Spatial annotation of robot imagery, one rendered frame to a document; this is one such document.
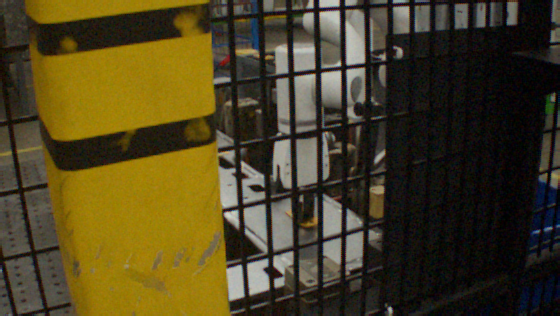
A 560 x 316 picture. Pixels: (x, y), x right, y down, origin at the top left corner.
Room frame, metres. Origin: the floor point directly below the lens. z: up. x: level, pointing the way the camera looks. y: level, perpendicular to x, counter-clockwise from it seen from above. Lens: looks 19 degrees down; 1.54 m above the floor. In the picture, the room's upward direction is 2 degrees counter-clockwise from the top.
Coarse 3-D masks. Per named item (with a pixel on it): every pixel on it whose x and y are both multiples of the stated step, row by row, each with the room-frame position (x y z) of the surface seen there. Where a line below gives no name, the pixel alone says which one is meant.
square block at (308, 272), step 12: (300, 264) 0.88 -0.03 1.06; (312, 264) 0.87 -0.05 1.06; (324, 264) 0.87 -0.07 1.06; (336, 264) 0.87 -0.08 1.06; (288, 276) 0.86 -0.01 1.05; (300, 276) 0.84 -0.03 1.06; (312, 276) 0.84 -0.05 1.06; (324, 276) 0.84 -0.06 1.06; (336, 276) 0.83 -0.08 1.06; (348, 276) 0.84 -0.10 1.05; (288, 288) 0.86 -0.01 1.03; (300, 288) 0.83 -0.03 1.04; (336, 288) 0.83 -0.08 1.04; (348, 288) 0.84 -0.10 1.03; (300, 300) 0.83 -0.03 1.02; (312, 300) 0.81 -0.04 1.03; (324, 300) 0.82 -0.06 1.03; (288, 312) 0.87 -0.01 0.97
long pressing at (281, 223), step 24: (264, 192) 1.31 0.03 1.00; (264, 216) 1.19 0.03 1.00; (288, 216) 1.19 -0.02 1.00; (336, 216) 1.18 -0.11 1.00; (360, 216) 1.16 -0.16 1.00; (264, 240) 1.08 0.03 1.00; (288, 240) 1.08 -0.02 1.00; (336, 240) 1.07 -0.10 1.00; (360, 240) 1.06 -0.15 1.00; (288, 264) 0.99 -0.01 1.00; (360, 264) 0.98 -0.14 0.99
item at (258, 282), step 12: (252, 264) 0.99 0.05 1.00; (264, 264) 0.99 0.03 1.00; (276, 264) 0.99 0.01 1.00; (228, 276) 0.95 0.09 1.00; (240, 276) 0.95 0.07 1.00; (252, 276) 0.95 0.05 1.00; (264, 276) 0.95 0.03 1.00; (240, 288) 0.91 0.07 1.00; (252, 288) 0.91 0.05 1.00; (264, 288) 0.91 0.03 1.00; (276, 288) 0.91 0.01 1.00; (240, 300) 0.88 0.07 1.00; (252, 300) 0.89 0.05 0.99
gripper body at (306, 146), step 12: (276, 144) 1.15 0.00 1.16; (288, 144) 1.13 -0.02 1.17; (300, 144) 1.13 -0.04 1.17; (312, 144) 1.15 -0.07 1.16; (324, 144) 1.16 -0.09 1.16; (276, 156) 1.15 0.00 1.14; (288, 156) 1.13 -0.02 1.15; (300, 156) 1.13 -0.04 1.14; (312, 156) 1.15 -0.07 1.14; (324, 156) 1.16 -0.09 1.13; (276, 168) 1.15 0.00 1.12; (288, 168) 1.13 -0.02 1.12; (300, 168) 1.13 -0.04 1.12; (312, 168) 1.15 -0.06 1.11; (324, 168) 1.16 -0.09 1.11; (288, 180) 1.13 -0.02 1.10; (300, 180) 1.14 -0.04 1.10; (312, 180) 1.15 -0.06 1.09
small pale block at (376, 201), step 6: (378, 186) 1.16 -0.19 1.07; (372, 192) 1.14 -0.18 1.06; (378, 192) 1.14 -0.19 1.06; (372, 198) 1.14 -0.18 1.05; (378, 198) 1.13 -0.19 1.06; (372, 204) 1.14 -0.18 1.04; (378, 204) 1.13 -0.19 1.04; (372, 210) 1.14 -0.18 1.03; (378, 210) 1.13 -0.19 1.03; (372, 216) 1.14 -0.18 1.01; (378, 216) 1.13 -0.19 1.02; (372, 222) 1.14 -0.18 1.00
